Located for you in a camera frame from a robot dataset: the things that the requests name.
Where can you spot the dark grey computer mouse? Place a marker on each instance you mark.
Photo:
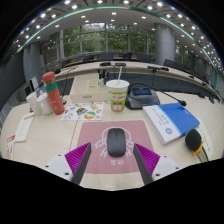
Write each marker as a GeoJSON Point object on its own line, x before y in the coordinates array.
{"type": "Point", "coordinates": [116, 142]}

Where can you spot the long curved conference desk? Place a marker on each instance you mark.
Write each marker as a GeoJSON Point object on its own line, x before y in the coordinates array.
{"type": "Point", "coordinates": [140, 68]}

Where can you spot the red bottle with green band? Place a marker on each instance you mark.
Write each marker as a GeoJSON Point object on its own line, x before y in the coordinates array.
{"type": "Point", "coordinates": [55, 96]}

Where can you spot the green printed paper cup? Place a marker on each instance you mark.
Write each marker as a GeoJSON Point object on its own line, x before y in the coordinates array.
{"type": "Point", "coordinates": [117, 96]}

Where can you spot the dark conference microphone unit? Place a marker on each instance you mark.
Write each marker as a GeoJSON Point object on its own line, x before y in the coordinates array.
{"type": "Point", "coordinates": [142, 98]}

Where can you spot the ceiling lights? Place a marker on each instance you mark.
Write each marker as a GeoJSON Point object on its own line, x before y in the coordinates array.
{"type": "Point", "coordinates": [114, 13]}

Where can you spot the black handheld microphone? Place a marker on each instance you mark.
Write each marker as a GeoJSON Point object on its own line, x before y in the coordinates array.
{"type": "Point", "coordinates": [192, 139]}

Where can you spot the tall white plastic cup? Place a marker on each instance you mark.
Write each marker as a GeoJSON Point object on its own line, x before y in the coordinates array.
{"type": "Point", "coordinates": [31, 103]}

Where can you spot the white lidded cup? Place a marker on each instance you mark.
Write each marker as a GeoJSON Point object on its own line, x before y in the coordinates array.
{"type": "Point", "coordinates": [45, 105]}

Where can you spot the blue and white book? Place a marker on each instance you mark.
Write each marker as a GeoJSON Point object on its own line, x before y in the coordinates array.
{"type": "Point", "coordinates": [176, 120]}

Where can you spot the dark office chairs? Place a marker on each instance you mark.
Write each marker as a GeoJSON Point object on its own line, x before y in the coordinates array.
{"type": "Point", "coordinates": [143, 57]}

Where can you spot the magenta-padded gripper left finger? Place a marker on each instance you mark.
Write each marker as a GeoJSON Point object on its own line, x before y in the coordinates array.
{"type": "Point", "coordinates": [77, 156]}

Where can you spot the beige cardboard box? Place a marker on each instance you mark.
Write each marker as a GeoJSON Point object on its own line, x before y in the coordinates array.
{"type": "Point", "coordinates": [87, 88]}

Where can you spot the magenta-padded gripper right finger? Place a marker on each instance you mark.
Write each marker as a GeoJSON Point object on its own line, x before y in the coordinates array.
{"type": "Point", "coordinates": [148, 158]}

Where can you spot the pink printed mouse pad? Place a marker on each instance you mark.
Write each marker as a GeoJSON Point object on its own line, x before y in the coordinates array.
{"type": "Point", "coordinates": [115, 165]}

